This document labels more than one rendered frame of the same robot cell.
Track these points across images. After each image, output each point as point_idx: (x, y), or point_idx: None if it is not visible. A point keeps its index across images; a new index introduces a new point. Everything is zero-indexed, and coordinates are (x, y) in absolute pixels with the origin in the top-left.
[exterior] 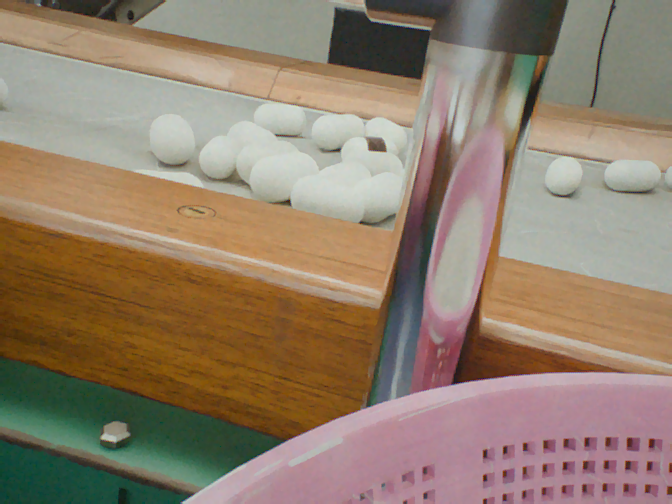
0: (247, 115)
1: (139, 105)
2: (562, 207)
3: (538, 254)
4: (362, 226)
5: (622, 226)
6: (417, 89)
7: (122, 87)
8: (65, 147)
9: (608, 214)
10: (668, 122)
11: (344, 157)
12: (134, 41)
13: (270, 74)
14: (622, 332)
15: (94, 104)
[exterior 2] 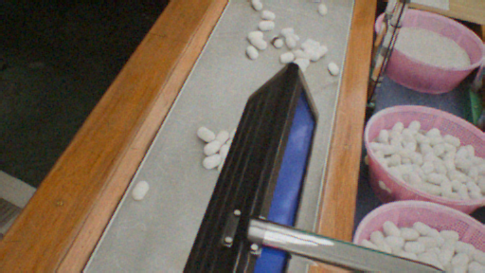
0: (229, 61)
1: (242, 81)
2: (280, 22)
3: (315, 33)
4: (350, 45)
5: (288, 18)
6: (194, 16)
7: (216, 86)
8: None
9: (280, 17)
10: None
11: (281, 45)
12: (170, 78)
13: (190, 47)
14: (367, 33)
15: (251, 88)
